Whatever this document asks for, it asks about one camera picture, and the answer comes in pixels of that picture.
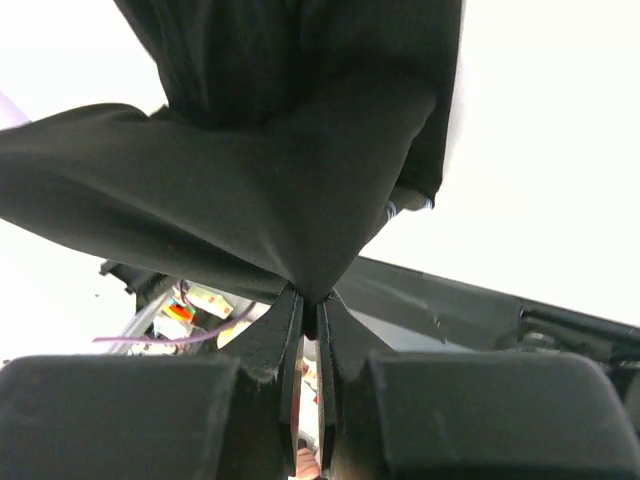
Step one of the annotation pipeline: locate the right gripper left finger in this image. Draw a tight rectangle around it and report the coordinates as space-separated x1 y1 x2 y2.
219 289 304 475

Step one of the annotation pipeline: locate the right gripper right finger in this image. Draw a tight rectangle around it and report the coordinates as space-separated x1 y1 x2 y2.
315 292 390 475

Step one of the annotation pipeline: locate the black graphic t shirt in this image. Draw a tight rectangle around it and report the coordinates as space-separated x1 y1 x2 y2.
1 1 464 302

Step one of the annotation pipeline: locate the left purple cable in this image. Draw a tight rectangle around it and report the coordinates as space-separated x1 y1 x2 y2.
92 279 259 346

